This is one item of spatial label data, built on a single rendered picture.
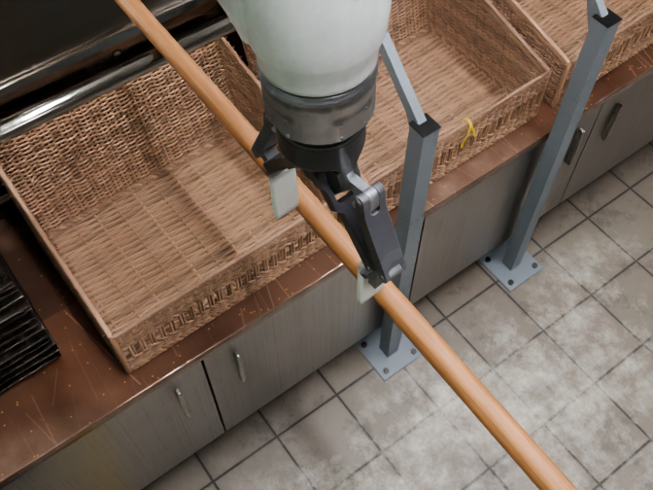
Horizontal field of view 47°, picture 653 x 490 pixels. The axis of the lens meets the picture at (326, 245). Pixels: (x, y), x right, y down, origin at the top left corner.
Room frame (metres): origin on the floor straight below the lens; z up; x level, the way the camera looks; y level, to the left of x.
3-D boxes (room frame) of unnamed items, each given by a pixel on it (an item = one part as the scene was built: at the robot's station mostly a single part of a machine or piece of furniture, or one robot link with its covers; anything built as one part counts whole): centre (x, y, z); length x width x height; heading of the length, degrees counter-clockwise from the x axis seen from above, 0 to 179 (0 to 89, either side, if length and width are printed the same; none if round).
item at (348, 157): (0.42, 0.00, 1.48); 0.08 x 0.07 x 0.09; 40
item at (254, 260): (0.95, 0.32, 0.72); 0.56 x 0.49 x 0.28; 128
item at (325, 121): (0.42, 0.01, 1.56); 0.09 x 0.09 x 0.06
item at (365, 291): (0.37, -0.04, 1.35); 0.03 x 0.01 x 0.07; 130
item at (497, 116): (1.30, -0.16, 0.72); 0.56 x 0.49 x 0.28; 127
